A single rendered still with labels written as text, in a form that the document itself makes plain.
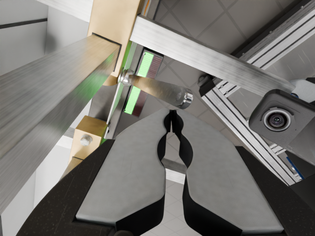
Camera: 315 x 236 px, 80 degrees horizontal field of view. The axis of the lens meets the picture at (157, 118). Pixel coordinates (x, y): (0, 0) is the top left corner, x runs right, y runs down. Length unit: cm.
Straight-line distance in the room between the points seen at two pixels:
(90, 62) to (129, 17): 9
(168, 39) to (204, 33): 89
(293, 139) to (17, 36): 49
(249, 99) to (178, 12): 58
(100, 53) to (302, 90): 26
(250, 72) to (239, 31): 90
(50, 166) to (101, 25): 67
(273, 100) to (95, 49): 18
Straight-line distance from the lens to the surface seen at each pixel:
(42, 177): 91
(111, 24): 25
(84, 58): 18
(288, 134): 22
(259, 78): 30
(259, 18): 121
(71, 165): 41
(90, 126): 38
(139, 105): 47
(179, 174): 43
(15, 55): 50
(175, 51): 26
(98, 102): 50
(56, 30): 57
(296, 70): 113
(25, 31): 51
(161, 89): 15
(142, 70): 44
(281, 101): 21
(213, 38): 116
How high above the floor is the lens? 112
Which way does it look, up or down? 58 degrees down
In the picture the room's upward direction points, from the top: 175 degrees counter-clockwise
